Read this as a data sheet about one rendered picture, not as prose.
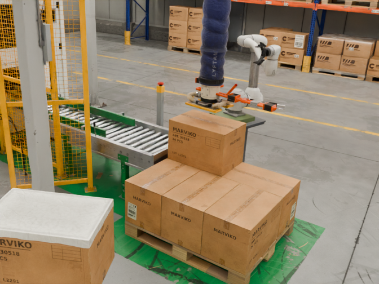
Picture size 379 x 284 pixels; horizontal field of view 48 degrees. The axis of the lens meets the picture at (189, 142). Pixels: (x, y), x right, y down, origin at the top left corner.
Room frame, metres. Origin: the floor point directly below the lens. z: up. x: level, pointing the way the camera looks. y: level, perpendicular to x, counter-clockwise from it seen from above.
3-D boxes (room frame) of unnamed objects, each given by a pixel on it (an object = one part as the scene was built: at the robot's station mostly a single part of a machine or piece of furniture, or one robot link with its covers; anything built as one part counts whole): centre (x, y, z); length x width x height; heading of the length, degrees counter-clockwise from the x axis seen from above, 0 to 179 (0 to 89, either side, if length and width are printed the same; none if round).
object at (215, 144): (3.70, -0.16, 0.74); 0.60 x 0.40 x 0.40; 57
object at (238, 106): (4.39, -0.49, 0.97); 0.18 x 0.16 x 0.22; 114
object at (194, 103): (3.62, -0.11, 1.12); 0.34 x 0.10 x 0.05; 53
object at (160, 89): (4.64, 0.36, 0.50); 0.07 x 0.07 x 1.00; 57
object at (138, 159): (4.27, 1.31, 0.50); 2.31 x 0.05 x 0.19; 57
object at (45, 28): (3.55, 1.27, 1.62); 0.20 x 0.05 x 0.30; 57
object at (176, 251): (3.30, -0.24, 0.07); 1.20 x 1.00 x 0.14; 57
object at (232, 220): (3.30, -0.24, 0.34); 1.20 x 1.00 x 0.40; 57
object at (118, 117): (4.96, 1.28, 0.60); 1.60 x 0.10 x 0.09; 57
